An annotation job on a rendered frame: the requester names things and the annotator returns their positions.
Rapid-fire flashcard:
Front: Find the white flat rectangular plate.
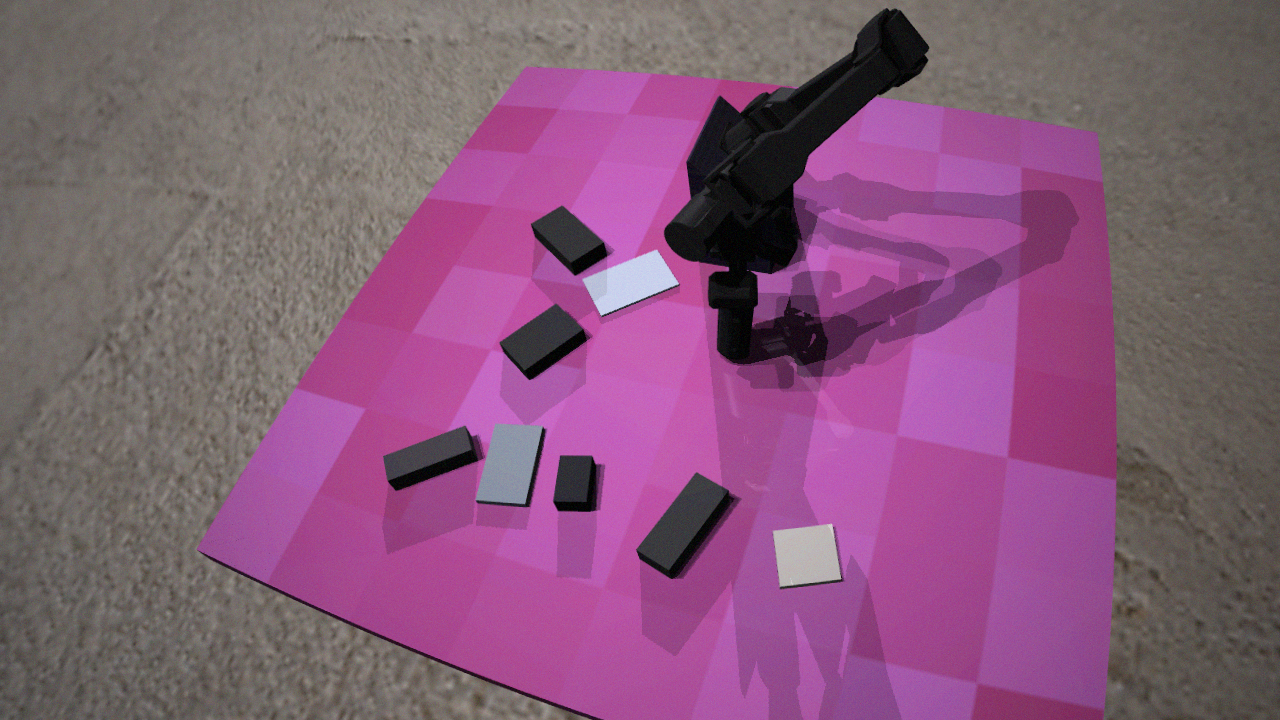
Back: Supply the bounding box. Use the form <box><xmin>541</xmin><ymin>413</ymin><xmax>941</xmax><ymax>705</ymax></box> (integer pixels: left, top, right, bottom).
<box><xmin>582</xmin><ymin>250</ymin><xmax>678</xmax><ymax>316</ymax></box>

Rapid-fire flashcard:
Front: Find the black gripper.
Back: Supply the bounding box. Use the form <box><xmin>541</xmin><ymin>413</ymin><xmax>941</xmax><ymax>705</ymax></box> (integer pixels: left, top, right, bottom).
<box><xmin>708</xmin><ymin>223</ymin><xmax>758</xmax><ymax>314</ymax></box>

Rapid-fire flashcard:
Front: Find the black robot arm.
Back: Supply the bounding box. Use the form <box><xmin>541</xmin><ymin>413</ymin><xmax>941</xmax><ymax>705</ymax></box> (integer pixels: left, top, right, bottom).
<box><xmin>664</xmin><ymin>8</ymin><xmax>929</xmax><ymax>266</ymax></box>

